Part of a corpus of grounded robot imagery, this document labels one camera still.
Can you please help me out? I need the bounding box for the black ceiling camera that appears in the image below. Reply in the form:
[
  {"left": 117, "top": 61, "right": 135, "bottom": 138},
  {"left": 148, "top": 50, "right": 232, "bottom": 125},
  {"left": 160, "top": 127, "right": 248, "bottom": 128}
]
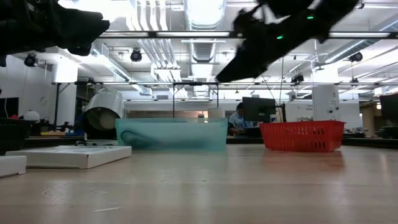
[
  {"left": 348, "top": 51, "right": 364, "bottom": 63},
  {"left": 24, "top": 53, "right": 38, "bottom": 68},
  {"left": 129, "top": 49, "right": 143, "bottom": 62}
]

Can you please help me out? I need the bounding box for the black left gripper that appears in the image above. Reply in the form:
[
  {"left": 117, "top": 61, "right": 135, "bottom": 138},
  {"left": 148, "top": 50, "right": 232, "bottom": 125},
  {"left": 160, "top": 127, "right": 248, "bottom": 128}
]
[{"left": 0, "top": 0, "right": 111, "bottom": 68}]

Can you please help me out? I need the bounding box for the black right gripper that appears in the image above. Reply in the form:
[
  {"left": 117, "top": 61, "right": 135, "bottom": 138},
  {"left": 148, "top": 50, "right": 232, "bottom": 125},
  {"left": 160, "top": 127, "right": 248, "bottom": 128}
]
[{"left": 215, "top": 9, "right": 309, "bottom": 83}]

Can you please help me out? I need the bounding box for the white dome lamp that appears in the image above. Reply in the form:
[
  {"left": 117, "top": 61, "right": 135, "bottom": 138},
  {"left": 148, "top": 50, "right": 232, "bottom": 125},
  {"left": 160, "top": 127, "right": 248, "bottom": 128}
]
[{"left": 23, "top": 110, "right": 40, "bottom": 123}]

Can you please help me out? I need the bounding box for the red plastic basket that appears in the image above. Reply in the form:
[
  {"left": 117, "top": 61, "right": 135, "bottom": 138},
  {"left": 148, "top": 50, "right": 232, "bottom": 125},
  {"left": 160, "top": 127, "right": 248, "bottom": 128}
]
[{"left": 259, "top": 120, "right": 346, "bottom": 153}]

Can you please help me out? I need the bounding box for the white pillar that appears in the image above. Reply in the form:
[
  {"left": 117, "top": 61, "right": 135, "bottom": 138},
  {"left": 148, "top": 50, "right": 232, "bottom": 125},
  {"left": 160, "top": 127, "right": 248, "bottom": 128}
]
[{"left": 312, "top": 85, "right": 340, "bottom": 122}]

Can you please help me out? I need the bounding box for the black monitor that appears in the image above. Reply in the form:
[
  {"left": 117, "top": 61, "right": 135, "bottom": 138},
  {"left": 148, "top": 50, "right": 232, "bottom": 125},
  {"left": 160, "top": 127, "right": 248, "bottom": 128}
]
[
  {"left": 242, "top": 96, "right": 277, "bottom": 124},
  {"left": 379, "top": 93, "right": 398, "bottom": 125}
]

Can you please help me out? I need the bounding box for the white printed product box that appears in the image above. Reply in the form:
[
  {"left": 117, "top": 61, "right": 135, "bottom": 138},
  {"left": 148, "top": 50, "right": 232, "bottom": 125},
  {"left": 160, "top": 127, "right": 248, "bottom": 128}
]
[
  {"left": 5, "top": 145, "right": 132, "bottom": 170},
  {"left": 0, "top": 155, "right": 27, "bottom": 179}
]

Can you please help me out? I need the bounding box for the person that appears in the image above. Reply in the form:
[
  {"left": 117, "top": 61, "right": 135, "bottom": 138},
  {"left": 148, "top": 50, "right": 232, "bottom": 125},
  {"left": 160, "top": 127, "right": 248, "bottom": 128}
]
[{"left": 228, "top": 102, "right": 254, "bottom": 138}]

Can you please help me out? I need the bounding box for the black plastic basket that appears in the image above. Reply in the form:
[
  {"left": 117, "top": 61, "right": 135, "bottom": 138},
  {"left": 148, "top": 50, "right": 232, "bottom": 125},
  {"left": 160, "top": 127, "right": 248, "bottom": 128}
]
[{"left": 0, "top": 118, "right": 34, "bottom": 156}]

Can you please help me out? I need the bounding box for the black background rig frame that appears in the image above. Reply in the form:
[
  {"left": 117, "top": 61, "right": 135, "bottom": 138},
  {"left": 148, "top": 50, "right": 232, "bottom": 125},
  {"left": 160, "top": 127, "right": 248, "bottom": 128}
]
[{"left": 51, "top": 80, "right": 398, "bottom": 131}]

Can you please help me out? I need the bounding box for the green translucent plastic bin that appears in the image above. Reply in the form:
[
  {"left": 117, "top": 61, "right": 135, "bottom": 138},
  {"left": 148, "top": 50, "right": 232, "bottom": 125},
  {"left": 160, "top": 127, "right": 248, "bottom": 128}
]
[{"left": 114, "top": 117, "right": 229, "bottom": 153}]

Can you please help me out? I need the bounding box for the silver ventilation duct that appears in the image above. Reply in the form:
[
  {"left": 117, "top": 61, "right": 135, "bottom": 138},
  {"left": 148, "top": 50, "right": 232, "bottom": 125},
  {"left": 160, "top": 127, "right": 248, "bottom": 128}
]
[{"left": 183, "top": 0, "right": 228, "bottom": 63}]

